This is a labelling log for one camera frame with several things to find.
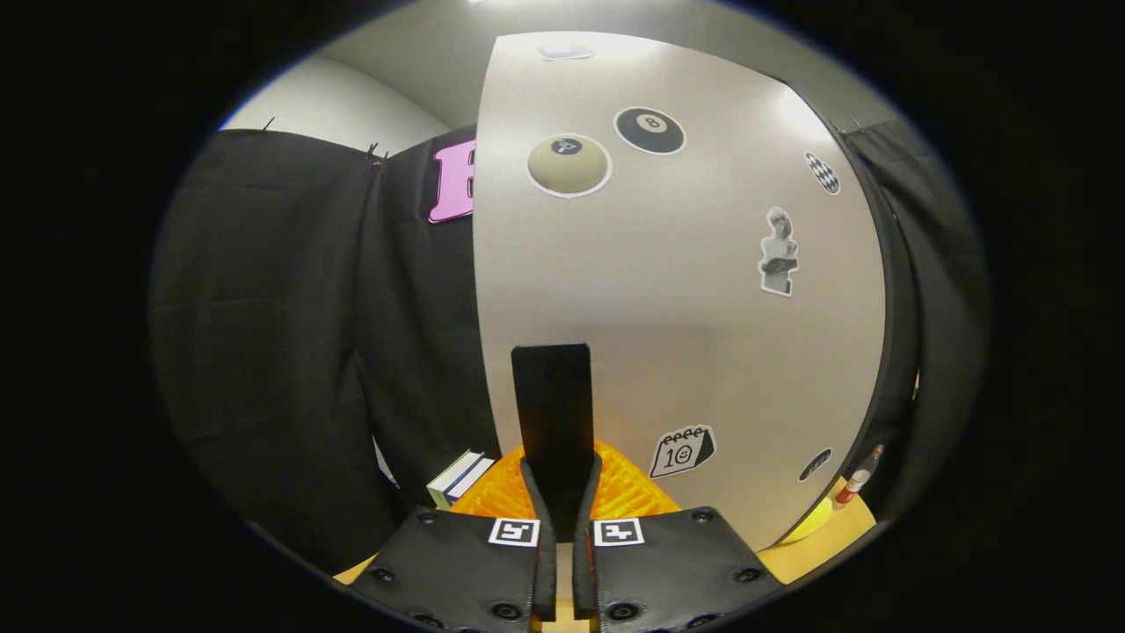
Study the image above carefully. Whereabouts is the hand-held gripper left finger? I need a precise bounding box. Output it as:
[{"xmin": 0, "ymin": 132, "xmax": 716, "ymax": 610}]
[{"xmin": 347, "ymin": 444, "xmax": 558, "ymax": 633}]

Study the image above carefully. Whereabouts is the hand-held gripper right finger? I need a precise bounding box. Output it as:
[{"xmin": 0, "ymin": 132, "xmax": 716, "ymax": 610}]
[{"xmin": 573, "ymin": 440, "xmax": 783, "ymax": 633}]

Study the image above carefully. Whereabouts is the black door handle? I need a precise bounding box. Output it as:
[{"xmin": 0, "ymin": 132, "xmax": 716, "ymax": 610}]
[{"xmin": 512, "ymin": 343, "xmax": 596, "ymax": 520}]

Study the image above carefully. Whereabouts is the light grey shoe cabinet door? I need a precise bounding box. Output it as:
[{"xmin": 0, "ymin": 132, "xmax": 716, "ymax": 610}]
[{"xmin": 472, "ymin": 31, "xmax": 887, "ymax": 553}]

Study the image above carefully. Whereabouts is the grey cover book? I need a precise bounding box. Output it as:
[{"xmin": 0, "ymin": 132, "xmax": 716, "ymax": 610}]
[{"xmin": 455, "ymin": 459, "xmax": 497, "ymax": 502}]

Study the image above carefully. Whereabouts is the dark blue spine book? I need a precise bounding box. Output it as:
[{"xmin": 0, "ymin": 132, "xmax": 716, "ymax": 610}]
[{"xmin": 444, "ymin": 455, "xmax": 491, "ymax": 506}]

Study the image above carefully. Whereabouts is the green spine book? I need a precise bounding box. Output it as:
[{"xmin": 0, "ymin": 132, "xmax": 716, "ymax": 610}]
[{"xmin": 426, "ymin": 450, "xmax": 484, "ymax": 509}]

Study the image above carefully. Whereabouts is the clear bottle with red cap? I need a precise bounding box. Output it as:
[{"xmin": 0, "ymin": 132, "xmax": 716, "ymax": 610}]
[{"xmin": 833, "ymin": 444, "xmax": 885, "ymax": 511}]

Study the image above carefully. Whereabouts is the black backdrop cloth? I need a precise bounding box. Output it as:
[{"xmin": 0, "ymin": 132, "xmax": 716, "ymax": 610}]
[{"xmin": 148, "ymin": 119, "xmax": 992, "ymax": 577}]

